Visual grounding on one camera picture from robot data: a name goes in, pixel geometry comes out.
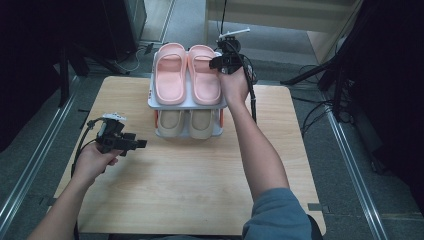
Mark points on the cream clog shoe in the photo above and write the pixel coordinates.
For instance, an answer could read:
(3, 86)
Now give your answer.
(202, 124)
(170, 122)

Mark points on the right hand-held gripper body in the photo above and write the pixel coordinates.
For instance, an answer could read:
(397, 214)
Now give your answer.
(233, 50)

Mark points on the person's left hand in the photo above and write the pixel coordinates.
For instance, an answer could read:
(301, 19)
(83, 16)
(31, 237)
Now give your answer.
(90, 165)

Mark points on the white two-tier shoe rack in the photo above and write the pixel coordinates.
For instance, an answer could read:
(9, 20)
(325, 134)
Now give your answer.
(186, 106)

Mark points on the black tripod stand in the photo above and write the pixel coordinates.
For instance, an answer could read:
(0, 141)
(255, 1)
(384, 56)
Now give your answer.
(336, 76)
(63, 76)

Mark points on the light wooden platform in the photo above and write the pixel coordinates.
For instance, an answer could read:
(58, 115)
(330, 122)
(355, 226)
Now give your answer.
(276, 16)

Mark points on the pink slide slipper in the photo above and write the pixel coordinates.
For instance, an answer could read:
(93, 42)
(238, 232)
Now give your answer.
(170, 76)
(205, 83)

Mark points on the person's right hand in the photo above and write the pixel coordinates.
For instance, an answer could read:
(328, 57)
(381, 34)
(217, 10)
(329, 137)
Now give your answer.
(235, 88)

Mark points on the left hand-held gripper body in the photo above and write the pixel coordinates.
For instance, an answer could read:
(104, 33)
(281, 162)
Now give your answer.
(111, 138)

